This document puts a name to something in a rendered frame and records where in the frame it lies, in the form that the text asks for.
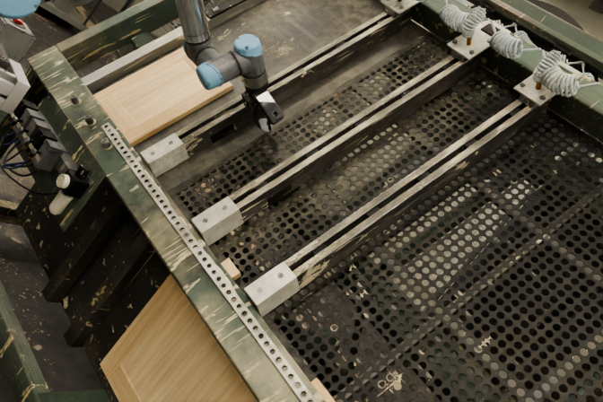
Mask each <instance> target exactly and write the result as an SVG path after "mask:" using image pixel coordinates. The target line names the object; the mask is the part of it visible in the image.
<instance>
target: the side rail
mask: <svg viewBox="0 0 603 402"><path fill-rule="evenodd" d="M203 2H204V4H207V3H209V2H210V1H209V0H203ZM178 18H179V14H178V10H177V6H176V3H175V0H144V1H143V2H141V3H139V4H136V5H134V6H132V7H130V8H128V9H126V10H125V11H123V12H121V13H118V14H116V15H114V16H112V17H110V18H108V19H107V20H105V21H103V22H100V23H98V24H96V25H94V26H92V27H91V28H89V29H87V30H85V31H82V32H80V33H78V34H76V35H74V36H73V37H71V38H69V39H66V40H64V41H62V42H60V43H58V44H56V46H57V48H58V49H59V51H60V52H61V53H63V54H64V56H65V58H66V60H67V62H68V63H69V64H70V66H71V67H72V68H73V69H74V70H75V71H77V70H79V69H81V68H83V67H85V66H87V65H89V64H91V63H93V62H94V61H96V60H98V59H100V58H102V57H105V56H106V55H108V54H110V53H112V52H114V51H116V50H118V49H120V48H122V47H124V46H125V45H127V44H129V43H131V41H130V39H131V38H133V37H134V36H135V35H137V34H139V33H141V32H143V31H147V32H148V33H150V32H152V31H155V30H157V29H159V28H161V27H162V26H164V25H166V24H168V23H170V22H172V21H174V20H176V19H178Z"/></svg>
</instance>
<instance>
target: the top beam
mask: <svg viewBox="0 0 603 402"><path fill-rule="evenodd" d="M447 1H448V4H454V5H455V6H457V7H458V8H459V9H460V11H461V12H463V13H470V14H472V13H473V12H474V10H472V9H471V8H469V7H467V6H466V5H464V4H462V3H461V2H459V1H457V0H447ZM444 6H445V0H425V1H423V2H420V3H418V4H415V5H414V6H412V7H411V19H412V20H413V21H415V22H417V23H418V24H420V25H422V26H423V27H425V28H426V29H427V30H429V31H430V32H432V33H434V34H435V35H437V36H438V37H440V38H441V39H443V40H445V41H446V42H448V43H449V42H451V41H452V40H454V39H455V38H457V37H458V36H460V35H462V32H458V31H454V30H451V29H450V28H449V27H447V26H446V25H445V24H444V23H443V21H442V20H441V17H440V16H439V14H440V11H441V9H442V8H443V7H444ZM510 35H512V36H513V37H514V38H516V39H521V40H522V45H523V49H526V48H537V47H536V46H534V45H532V44H530V43H529V42H527V41H526V40H524V39H522V38H520V37H519V36H517V35H515V34H514V33H512V32H511V33H510ZM542 51H543V50H539V51H523V52H522V54H521V56H520V57H518V58H515V59H510V58H507V57H503V56H502V55H500V54H499V53H498V52H496V51H495V50H494V49H493V48H492V47H491V46H490V47H489V48H487V49H485V50H484V51H482V52H481V54H480V60H479V63H480V64H481V65H483V66H485V67H486V68H488V69H489V70H491V71H493V72H494V73H496V74H498V75H499V76H501V77H502V78H503V79H504V80H506V81H508V82H509V83H511V84H513V85H514V86H516V85H518V84H519V83H521V82H523V81H524V80H526V79H527V78H529V77H530V76H531V75H533V73H534V71H535V68H536V67H537V65H539V62H541V63H543V62H542V61H541V60H542V59H543V54H542ZM543 60H544V59H543ZM543 64H544V63H543ZM577 81H578V82H579V85H583V84H589V83H596V82H595V81H594V80H592V79H590V78H589V77H588V76H586V75H583V76H582V77H581V78H579V79H578V80H577ZM548 108H550V109H551V110H553V111H554V112H556V113H557V114H559V115H560V116H562V117H564V118H566V119H567V120H569V121H570V122H572V123H573V124H574V125H575V126H577V127H579V128H581V129H582V130H584V131H585V132H587V133H588V134H590V135H592V136H594V137H595V138H597V139H598V140H599V141H600V142H602V143H603V85H601V84H600V85H594V86H589V87H582V88H580V89H578V91H577V92H576V94H575V95H573V96H571V97H568V98H567V97H566V96H561V94H559V95H555V96H554V97H553V98H551V99H550V100H549V103H548Z"/></svg>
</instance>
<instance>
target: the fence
mask: <svg viewBox="0 0 603 402"><path fill-rule="evenodd" d="M263 1H265V0H247V1H245V2H243V3H241V4H238V5H236V6H235V7H233V8H232V9H230V10H228V11H226V12H224V13H221V14H220V15H218V16H216V17H214V18H213V19H209V18H208V17H207V16H206V18H207V22H208V27H209V30H211V29H212V28H214V27H215V26H217V25H219V24H221V23H223V22H226V21H228V20H229V19H231V18H232V17H234V16H236V15H238V14H240V13H242V12H244V11H246V10H248V9H249V8H251V7H253V6H255V5H256V4H259V3H261V2H263ZM184 41H185V39H184V35H183V31H182V28H181V26H180V27H178V28H177V29H176V30H174V31H171V32H169V33H167V34H165V35H163V36H161V37H159V38H158V39H156V40H154V41H152V42H150V43H148V44H146V45H144V46H142V47H140V48H139V49H137V50H135V51H133V52H131V53H129V54H127V55H125V56H123V57H121V58H120V59H118V60H116V61H114V62H112V63H110V64H108V65H106V66H104V67H102V68H100V69H99V70H97V71H95V72H93V73H91V74H88V75H86V76H85V77H83V78H81V79H82V81H83V82H84V84H85V85H86V86H87V88H88V89H89V90H90V92H94V91H96V90H98V89H100V88H101V87H103V86H105V85H107V84H108V83H111V82H113V81H115V80H117V79H118V78H120V77H121V76H123V75H125V74H128V73H130V72H132V71H134V70H135V69H137V68H138V67H140V66H143V65H145V64H147V63H148V62H150V61H152V60H154V59H155V58H157V57H160V56H161V55H163V54H165V53H167V52H169V51H171V50H173V49H174V48H176V47H178V46H180V45H182V44H184Z"/></svg>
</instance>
